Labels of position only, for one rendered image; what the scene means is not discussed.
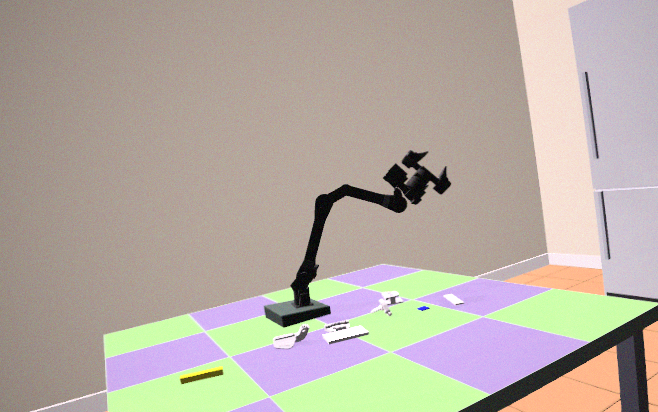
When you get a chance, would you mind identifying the yellow flat bar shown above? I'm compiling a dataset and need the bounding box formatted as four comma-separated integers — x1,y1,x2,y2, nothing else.
179,366,224,384

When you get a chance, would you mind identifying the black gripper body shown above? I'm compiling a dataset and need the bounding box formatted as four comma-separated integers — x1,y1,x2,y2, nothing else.
402,150,451,194

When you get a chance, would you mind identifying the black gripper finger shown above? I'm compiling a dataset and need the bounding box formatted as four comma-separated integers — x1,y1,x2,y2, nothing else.
415,151,428,163
438,166,448,180

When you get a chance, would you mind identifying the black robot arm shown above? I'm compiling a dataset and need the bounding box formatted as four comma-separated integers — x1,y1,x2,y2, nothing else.
290,163,429,308

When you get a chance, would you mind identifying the white flat bar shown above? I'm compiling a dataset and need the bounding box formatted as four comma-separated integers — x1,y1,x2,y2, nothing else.
443,294,464,305

